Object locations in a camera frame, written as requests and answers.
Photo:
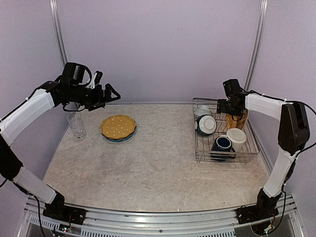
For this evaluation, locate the wire dish rack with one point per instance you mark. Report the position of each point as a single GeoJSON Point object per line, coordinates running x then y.
{"type": "Point", "coordinates": [211, 141]}

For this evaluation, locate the right aluminium post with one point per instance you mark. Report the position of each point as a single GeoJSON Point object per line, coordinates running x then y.
{"type": "Point", "coordinates": [257, 44]}

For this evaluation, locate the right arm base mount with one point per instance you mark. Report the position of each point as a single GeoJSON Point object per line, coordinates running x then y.
{"type": "Point", "coordinates": [265, 207]}

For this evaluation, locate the teal white bowl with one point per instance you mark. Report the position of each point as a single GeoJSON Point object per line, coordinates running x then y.
{"type": "Point", "coordinates": [205, 125]}

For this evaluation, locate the white mug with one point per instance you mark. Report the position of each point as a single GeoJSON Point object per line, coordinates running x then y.
{"type": "Point", "coordinates": [237, 137]}

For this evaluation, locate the back aluminium rail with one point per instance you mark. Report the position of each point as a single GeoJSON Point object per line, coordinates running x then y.
{"type": "Point", "coordinates": [150, 103]}

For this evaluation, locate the left aluminium post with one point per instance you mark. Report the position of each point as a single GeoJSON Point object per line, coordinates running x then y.
{"type": "Point", "coordinates": [58, 31]}

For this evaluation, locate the dark blue mug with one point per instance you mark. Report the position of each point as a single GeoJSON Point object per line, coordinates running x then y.
{"type": "Point", "coordinates": [223, 145]}

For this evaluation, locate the large clear glass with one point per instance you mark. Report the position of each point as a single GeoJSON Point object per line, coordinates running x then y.
{"type": "Point", "coordinates": [77, 134]}

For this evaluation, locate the aluminium post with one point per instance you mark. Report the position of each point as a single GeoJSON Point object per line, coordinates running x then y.
{"type": "Point", "coordinates": [58, 31]}
{"type": "Point", "coordinates": [257, 44]}

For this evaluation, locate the light green bowl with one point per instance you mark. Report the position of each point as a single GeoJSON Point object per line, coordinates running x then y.
{"type": "Point", "coordinates": [201, 110]}

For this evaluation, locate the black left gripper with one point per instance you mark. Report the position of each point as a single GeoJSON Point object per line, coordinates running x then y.
{"type": "Point", "coordinates": [99, 99]}

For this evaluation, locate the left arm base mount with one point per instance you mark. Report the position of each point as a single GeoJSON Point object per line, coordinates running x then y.
{"type": "Point", "coordinates": [59, 211]}

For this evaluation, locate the aluminium rail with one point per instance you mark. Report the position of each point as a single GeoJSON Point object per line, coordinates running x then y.
{"type": "Point", "coordinates": [150, 103]}
{"type": "Point", "coordinates": [100, 222]}

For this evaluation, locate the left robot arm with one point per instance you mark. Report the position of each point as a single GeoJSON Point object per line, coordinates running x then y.
{"type": "Point", "coordinates": [76, 84]}

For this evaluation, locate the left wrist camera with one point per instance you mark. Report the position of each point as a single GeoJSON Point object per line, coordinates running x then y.
{"type": "Point", "coordinates": [96, 77]}

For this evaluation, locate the small clear glass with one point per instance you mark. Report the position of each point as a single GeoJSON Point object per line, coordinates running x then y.
{"type": "Point", "coordinates": [76, 123]}

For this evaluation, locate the front aluminium rail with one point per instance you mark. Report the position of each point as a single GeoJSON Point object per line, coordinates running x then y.
{"type": "Point", "coordinates": [100, 222]}

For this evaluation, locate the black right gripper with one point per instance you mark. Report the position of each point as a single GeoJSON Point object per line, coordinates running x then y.
{"type": "Point", "coordinates": [221, 108]}

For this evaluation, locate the blue polka dot plate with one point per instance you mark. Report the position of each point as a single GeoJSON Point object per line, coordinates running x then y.
{"type": "Point", "coordinates": [122, 139]}

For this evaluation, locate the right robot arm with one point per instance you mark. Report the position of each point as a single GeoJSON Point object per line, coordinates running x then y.
{"type": "Point", "coordinates": [293, 132]}

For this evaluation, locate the yellow polka dot plate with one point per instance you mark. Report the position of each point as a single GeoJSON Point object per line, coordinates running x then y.
{"type": "Point", "coordinates": [118, 127]}

